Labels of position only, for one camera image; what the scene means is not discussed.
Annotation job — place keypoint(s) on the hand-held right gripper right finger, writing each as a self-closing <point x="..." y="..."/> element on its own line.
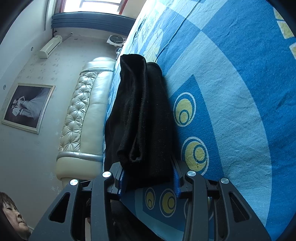
<point x="177" y="185"/>

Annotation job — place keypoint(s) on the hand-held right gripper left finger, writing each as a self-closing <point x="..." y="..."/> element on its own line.
<point x="121" y="187"/>

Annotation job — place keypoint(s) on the black pants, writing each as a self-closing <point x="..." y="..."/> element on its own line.
<point x="143" y="120"/>

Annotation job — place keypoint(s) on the cream tufted leather headboard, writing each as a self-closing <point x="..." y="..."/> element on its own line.
<point x="85" y="111"/>

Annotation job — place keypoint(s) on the person's head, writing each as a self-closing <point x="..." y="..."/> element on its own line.
<point x="11" y="215"/>

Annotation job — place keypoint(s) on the blue patterned bed sheet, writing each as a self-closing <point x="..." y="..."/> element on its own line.
<point x="231" y="81"/>

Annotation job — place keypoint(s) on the framed wedding photograph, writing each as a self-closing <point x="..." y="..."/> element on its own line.
<point x="27" y="106"/>

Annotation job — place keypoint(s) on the small white fan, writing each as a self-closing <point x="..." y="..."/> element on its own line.
<point x="115" y="39"/>

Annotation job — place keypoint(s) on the white air conditioner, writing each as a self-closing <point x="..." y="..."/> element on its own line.
<point x="49" y="47"/>

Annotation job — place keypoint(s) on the blue curtain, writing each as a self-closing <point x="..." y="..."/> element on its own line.
<point x="92" y="23"/>

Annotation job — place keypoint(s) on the window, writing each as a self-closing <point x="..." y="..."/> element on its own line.
<point x="92" y="4"/>

